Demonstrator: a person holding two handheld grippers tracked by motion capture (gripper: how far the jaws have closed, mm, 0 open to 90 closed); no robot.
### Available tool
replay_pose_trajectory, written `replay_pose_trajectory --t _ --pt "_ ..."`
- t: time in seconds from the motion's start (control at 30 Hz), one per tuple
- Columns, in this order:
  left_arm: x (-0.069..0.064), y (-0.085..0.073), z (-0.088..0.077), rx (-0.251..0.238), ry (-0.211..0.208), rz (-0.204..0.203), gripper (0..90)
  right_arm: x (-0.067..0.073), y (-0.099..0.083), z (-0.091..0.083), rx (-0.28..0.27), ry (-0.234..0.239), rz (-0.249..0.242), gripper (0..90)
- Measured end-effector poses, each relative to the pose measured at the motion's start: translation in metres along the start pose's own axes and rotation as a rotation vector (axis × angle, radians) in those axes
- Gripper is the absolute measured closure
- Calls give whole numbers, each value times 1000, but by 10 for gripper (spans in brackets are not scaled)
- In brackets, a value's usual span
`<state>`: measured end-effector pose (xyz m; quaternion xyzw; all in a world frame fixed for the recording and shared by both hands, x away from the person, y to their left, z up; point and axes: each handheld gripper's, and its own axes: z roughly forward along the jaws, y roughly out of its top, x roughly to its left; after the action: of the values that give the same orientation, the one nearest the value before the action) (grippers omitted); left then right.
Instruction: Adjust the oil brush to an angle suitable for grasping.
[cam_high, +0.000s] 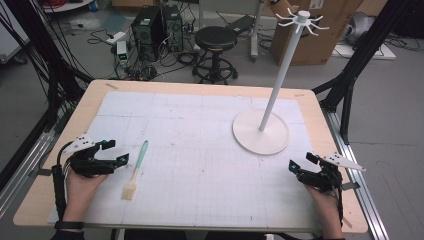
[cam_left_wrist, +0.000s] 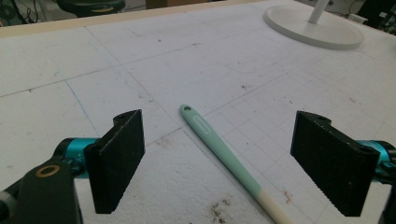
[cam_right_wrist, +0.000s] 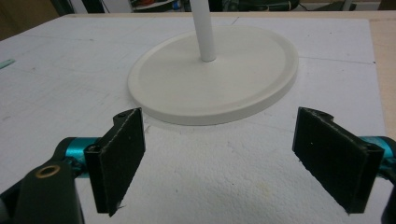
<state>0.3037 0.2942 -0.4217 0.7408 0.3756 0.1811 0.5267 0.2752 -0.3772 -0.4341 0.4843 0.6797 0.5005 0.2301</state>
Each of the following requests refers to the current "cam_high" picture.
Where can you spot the slim black computer tower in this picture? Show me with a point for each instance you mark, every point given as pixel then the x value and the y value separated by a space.
pixel 173 28

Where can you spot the large black computer tower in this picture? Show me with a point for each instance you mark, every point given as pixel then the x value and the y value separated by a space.
pixel 146 30

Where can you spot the brown cardboard box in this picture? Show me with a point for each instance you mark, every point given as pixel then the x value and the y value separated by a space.
pixel 316 40

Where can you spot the white metal stand leg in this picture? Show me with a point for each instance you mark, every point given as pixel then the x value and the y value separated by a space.
pixel 256 33

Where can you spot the black flat laptop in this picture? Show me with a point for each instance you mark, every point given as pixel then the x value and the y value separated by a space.
pixel 240 25

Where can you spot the person's left hand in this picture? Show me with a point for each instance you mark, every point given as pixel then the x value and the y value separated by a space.
pixel 80 191

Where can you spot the white flat board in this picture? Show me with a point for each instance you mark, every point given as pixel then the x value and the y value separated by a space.
pixel 363 52

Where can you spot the person's right hand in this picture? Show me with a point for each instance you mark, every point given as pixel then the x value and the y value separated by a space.
pixel 328 208

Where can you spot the small white display device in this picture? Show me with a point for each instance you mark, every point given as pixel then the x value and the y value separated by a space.
pixel 122 53

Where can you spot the white round table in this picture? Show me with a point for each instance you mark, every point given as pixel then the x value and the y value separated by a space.
pixel 66 6

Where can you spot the black wristband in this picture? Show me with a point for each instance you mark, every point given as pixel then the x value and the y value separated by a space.
pixel 69 225

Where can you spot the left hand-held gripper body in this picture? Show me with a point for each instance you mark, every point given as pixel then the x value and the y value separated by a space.
pixel 85 165

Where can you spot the grey bag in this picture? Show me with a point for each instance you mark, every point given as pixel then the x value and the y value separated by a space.
pixel 360 28

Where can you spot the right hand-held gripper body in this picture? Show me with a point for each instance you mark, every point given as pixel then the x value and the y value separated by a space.
pixel 323 178

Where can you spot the black frame strut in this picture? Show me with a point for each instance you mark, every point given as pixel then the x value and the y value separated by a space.
pixel 36 43
pixel 363 53

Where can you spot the white hook rack stand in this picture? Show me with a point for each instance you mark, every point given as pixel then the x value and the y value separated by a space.
pixel 260 135

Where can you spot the white power strip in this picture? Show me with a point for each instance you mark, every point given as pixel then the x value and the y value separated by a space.
pixel 116 37

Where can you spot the grey table clamp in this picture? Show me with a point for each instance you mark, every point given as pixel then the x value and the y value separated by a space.
pixel 45 172
pixel 351 186

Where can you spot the white grid mat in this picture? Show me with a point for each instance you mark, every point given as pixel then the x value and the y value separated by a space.
pixel 200 166

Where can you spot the aluminium rail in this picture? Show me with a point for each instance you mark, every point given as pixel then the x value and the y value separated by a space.
pixel 23 166
pixel 356 173

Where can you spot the black round stool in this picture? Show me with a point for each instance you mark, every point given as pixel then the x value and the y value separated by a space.
pixel 215 38

